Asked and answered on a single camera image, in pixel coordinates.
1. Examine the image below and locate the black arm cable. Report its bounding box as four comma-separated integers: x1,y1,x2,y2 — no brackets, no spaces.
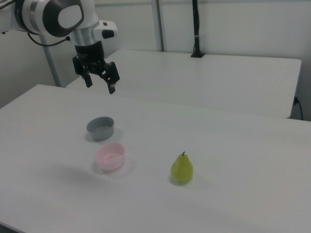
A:
27,32,71,47

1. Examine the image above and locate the grey partition post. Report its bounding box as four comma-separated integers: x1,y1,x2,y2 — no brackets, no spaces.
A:
150,0,169,52

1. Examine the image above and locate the black wall cable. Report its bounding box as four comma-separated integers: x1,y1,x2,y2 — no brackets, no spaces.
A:
292,96,304,120

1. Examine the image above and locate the grey slanted frame post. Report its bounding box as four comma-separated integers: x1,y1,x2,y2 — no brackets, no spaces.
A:
43,46,62,87

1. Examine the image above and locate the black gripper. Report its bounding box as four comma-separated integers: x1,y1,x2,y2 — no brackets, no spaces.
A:
72,41,121,95

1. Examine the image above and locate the white side table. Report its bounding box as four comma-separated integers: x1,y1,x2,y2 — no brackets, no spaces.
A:
65,49,302,119

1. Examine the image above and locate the pink plastic bowl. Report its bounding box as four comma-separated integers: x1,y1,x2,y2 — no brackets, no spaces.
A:
94,143,126,171

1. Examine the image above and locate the green pear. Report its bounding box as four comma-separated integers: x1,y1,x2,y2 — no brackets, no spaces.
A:
170,150,194,186

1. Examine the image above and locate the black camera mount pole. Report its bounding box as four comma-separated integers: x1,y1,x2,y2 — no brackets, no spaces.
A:
190,0,205,58

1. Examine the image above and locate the grey plastic bowl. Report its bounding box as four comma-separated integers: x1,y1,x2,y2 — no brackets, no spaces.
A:
86,116,115,141

